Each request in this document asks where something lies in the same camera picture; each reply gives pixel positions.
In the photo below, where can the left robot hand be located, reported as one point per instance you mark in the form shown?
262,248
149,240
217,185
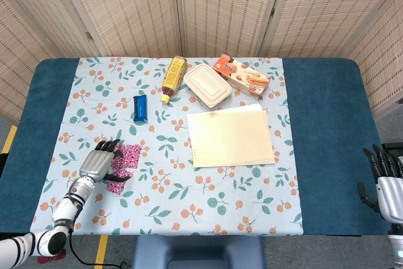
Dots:
94,165

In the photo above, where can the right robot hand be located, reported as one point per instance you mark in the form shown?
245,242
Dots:
392,196

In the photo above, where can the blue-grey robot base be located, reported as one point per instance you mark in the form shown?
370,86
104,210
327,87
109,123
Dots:
198,250

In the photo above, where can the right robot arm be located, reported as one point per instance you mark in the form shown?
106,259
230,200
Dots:
397,247

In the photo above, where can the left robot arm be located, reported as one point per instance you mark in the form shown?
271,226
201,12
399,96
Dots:
66,212

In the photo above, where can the black equipment box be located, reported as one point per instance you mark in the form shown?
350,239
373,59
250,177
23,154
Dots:
395,147

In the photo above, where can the blue snack pack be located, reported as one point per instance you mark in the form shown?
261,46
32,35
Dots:
140,108

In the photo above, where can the floral tablecloth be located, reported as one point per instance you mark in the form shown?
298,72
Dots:
176,187

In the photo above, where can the yellow floor tape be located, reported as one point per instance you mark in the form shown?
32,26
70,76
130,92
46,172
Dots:
9,140
101,250

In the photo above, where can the teal table cover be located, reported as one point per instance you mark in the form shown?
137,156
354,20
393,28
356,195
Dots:
330,124

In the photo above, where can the red cylinder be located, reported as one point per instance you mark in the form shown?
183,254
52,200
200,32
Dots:
47,260

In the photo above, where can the tea bottle with yellow label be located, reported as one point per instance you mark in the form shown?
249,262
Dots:
173,77

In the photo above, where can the brass screen hinge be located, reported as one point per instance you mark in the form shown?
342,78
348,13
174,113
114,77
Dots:
90,36
272,11

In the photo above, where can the woven folding screen panel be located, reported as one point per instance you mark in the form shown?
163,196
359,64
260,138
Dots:
47,4
321,7
223,7
132,7
19,45
384,61

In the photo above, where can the beige lidded lunch box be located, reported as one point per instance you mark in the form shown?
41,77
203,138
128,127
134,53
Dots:
207,84

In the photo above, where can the white paper sheets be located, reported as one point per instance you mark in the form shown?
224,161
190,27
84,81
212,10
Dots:
248,107

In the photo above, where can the orange biscuit box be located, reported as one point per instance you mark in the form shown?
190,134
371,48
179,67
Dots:
242,75

